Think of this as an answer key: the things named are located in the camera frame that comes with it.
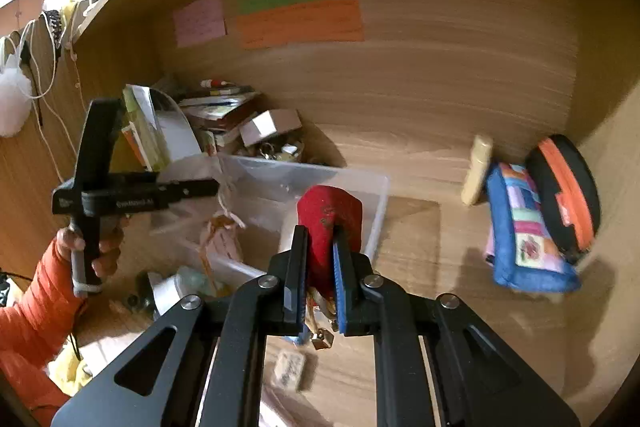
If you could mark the orange sticky note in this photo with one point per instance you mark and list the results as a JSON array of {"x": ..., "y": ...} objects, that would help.
[{"x": 300, "y": 24}]

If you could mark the yellow cloth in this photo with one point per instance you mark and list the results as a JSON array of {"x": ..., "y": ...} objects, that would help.
[{"x": 70, "y": 372}]

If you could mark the pile of small trinkets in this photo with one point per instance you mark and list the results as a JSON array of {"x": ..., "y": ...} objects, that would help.
[{"x": 280, "y": 151}]

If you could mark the blue patchwork pouch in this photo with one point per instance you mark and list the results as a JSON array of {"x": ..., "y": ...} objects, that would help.
[{"x": 525, "y": 227}]

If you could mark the white cardboard box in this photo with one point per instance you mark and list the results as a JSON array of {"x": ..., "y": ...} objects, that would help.
[{"x": 270, "y": 126}]

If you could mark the red and white glue stick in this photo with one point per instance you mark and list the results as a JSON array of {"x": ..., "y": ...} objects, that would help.
[{"x": 216, "y": 83}]

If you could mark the cream tube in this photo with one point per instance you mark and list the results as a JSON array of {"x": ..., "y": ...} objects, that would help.
[{"x": 477, "y": 172}]

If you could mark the small brass padlock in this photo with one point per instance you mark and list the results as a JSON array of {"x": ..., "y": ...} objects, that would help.
[{"x": 323, "y": 340}]

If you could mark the pink sticky note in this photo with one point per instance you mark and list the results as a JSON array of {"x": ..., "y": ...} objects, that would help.
[{"x": 200, "y": 21}]

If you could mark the black case orange zipper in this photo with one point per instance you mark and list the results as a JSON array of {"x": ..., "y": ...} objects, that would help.
[{"x": 560, "y": 187}]

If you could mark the wooden desktop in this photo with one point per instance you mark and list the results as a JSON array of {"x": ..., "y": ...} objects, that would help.
[{"x": 430, "y": 307}]

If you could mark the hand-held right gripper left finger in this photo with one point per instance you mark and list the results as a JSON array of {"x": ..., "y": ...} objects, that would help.
[{"x": 298, "y": 267}]

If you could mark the clear plastic storage bin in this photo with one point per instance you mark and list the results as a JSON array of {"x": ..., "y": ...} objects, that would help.
[{"x": 280, "y": 187}]

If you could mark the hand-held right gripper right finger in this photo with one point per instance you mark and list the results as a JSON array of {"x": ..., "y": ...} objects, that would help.
[{"x": 340, "y": 279}]

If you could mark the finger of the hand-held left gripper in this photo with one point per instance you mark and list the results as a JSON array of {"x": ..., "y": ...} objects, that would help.
[{"x": 192, "y": 192}]

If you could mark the white bath loofah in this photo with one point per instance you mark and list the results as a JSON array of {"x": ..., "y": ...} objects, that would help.
[{"x": 12, "y": 102}]

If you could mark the white eraser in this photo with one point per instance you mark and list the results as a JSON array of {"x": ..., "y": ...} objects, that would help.
[{"x": 289, "y": 370}]

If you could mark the red fabric pouch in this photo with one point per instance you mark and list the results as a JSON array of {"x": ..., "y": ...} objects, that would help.
[{"x": 325, "y": 217}]

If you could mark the person's left hand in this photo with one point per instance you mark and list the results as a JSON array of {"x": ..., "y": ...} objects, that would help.
[{"x": 110, "y": 242}]

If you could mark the stack of books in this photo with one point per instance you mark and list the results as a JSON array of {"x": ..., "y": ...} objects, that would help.
[{"x": 220, "y": 112}]

